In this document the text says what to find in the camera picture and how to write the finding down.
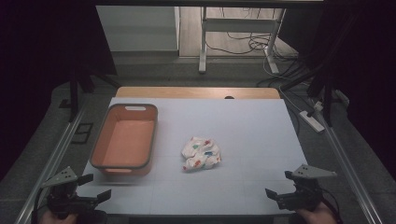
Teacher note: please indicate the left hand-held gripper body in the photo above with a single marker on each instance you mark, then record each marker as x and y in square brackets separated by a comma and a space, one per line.
[67, 202]

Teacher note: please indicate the white table mat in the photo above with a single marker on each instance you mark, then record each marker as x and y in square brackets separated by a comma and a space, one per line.
[243, 124]

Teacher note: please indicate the orange plastic basket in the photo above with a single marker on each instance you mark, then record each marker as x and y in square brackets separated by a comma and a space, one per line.
[124, 146]

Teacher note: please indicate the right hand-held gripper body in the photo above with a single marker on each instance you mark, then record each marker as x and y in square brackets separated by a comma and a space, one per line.
[303, 199]

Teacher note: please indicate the white cloth with coloured print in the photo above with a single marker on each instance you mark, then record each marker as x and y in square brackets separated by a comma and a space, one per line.
[200, 154]

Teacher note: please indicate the person's right hand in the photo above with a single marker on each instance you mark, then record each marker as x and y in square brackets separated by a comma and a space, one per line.
[317, 217]

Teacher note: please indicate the white power strip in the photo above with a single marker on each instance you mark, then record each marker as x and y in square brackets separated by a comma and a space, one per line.
[311, 122]

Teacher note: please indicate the black curtain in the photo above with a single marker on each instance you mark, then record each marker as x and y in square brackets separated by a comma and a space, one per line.
[373, 77]
[31, 62]

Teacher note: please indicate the white metal desk frame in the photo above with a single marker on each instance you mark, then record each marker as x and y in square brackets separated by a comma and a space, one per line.
[239, 25]

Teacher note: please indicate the aluminium rail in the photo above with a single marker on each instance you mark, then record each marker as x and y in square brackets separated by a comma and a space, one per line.
[62, 140]
[358, 194]

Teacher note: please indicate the black metal stand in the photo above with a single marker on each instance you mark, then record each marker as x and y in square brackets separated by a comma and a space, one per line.
[73, 96]
[327, 102]

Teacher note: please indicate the person's left hand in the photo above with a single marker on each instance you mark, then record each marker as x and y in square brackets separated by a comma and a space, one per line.
[53, 219]

